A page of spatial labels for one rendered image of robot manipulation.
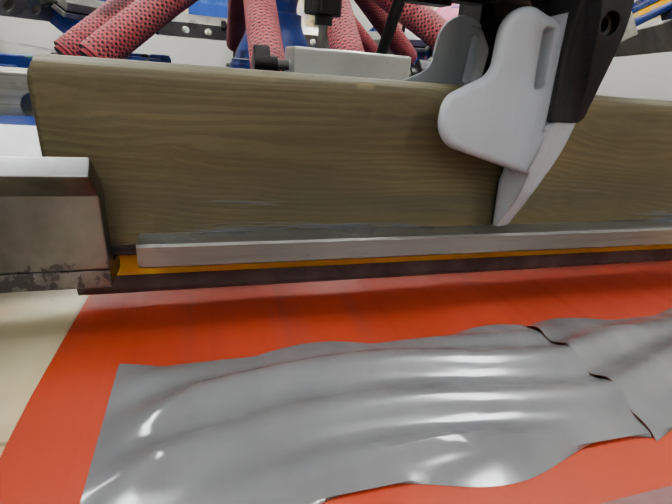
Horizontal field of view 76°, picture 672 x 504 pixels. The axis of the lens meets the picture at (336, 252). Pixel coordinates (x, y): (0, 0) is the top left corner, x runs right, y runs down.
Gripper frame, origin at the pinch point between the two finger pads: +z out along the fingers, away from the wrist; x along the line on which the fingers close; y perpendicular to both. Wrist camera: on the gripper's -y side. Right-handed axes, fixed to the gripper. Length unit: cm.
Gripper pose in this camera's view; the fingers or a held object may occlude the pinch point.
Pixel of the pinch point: (490, 186)
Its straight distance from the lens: 24.7
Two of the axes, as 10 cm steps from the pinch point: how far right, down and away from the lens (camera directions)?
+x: 2.6, 4.1, -8.7
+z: -0.8, 9.1, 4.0
